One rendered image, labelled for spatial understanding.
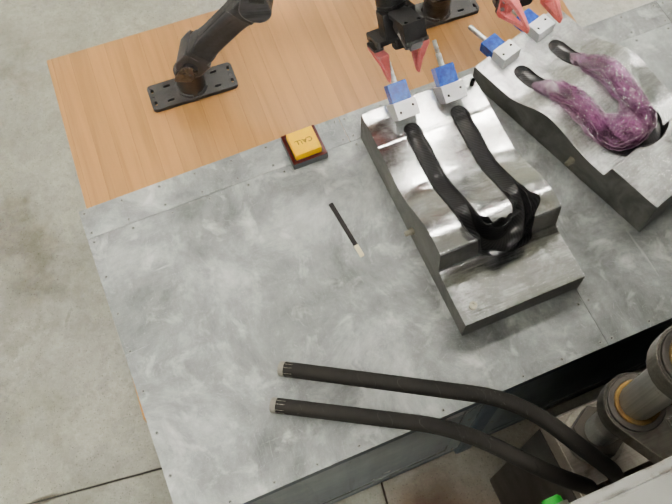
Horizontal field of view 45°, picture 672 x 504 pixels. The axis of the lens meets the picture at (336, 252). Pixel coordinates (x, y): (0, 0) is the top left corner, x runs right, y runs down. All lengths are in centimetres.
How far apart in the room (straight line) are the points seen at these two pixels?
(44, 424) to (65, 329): 29
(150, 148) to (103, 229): 21
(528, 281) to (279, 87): 72
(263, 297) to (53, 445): 106
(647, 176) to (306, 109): 74
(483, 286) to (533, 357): 17
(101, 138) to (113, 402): 90
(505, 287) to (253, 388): 53
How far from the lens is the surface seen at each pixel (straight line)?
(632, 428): 140
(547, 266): 165
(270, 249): 170
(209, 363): 163
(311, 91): 189
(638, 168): 175
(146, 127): 189
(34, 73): 312
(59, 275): 269
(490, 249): 160
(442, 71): 175
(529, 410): 148
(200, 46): 175
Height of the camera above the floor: 234
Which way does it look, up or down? 66 degrees down
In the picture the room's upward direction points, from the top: 3 degrees counter-clockwise
